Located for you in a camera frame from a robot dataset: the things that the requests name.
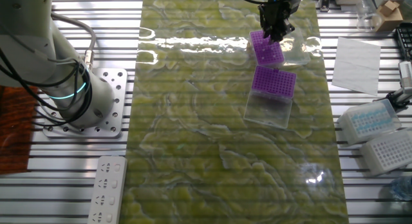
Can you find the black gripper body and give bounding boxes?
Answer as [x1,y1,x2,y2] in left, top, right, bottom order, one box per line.
[258,1,296,31]

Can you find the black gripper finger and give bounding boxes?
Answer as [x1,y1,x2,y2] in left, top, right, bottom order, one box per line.
[279,21,296,42]
[262,27,281,44]

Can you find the purple rack pipette tip box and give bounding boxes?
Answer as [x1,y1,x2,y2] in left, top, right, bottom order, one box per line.
[248,29,312,69]
[243,64,297,131]

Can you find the blue tips pipette box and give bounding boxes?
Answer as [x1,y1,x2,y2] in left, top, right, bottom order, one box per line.
[336,98,402,147]

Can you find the white rack pipette tip box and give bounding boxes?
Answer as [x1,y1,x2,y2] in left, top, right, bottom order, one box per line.
[359,127,412,177]

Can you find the dark metal clamp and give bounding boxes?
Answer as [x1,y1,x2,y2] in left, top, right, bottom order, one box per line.
[317,0,332,13]

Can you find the white paper sheet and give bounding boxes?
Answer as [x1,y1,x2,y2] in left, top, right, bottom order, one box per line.
[331,36,382,97]

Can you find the clear glass beaker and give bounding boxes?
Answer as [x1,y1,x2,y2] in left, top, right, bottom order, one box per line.
[355,0,383,32]

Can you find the black keyboard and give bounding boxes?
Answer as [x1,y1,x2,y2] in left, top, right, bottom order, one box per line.
[394,23,412,61]

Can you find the green marble pattern mat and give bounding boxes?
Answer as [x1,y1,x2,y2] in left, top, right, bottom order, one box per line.
[119,0,350,224]

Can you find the clear water bottle blue cap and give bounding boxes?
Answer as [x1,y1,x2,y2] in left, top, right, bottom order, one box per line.
[388,174,412,202]

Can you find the white power strip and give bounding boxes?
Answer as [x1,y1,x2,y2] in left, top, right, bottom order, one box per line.
[86,155,129,224]

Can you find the reddish brown wooden board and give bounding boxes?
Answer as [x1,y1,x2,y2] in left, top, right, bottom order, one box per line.
[0,84,40,176]

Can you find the small silver camera black mount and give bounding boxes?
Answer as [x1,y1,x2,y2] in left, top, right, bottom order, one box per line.
[384,60,412,108]

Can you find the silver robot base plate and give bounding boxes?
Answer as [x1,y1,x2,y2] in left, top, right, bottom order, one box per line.
[41,68,129,138]

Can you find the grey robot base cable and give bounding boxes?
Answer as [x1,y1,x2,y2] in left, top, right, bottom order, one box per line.
[51,12,97,72]

